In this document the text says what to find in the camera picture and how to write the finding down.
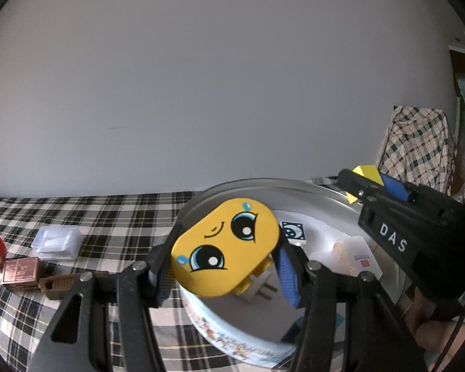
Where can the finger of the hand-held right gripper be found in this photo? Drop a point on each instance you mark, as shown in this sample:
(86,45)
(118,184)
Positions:
(397,190)
(350,180)

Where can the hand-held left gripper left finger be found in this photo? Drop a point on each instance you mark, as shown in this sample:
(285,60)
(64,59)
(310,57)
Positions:
(164,283)

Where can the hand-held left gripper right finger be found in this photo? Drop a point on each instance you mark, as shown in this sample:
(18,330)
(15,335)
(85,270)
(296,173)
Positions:
(288,279)

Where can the yellow cube block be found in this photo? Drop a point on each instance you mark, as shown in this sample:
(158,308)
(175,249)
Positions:
(366,172)

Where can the white charger plug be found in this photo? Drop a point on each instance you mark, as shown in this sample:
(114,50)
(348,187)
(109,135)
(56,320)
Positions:
(261,286)

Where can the round metal cookie tin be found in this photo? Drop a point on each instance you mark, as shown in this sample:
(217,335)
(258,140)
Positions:
(325,209)

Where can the yellow face toy block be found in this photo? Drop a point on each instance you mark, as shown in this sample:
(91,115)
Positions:
(224,248)

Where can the brown wooden comb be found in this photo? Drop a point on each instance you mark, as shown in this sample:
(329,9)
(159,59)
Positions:
(62,285)

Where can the clear plastic box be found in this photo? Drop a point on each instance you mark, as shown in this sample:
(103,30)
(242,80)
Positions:
(58,242)

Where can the copper brown rectangular box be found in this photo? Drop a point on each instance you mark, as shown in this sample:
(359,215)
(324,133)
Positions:
(21,272)

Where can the person's right forearm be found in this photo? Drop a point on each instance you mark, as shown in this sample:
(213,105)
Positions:
(430,329)

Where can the beige plaid cloth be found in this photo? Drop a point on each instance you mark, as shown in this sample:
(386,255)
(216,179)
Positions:
(414,147)

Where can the black white plaid blanket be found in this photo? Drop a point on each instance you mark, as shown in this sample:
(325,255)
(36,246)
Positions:
(100,221)

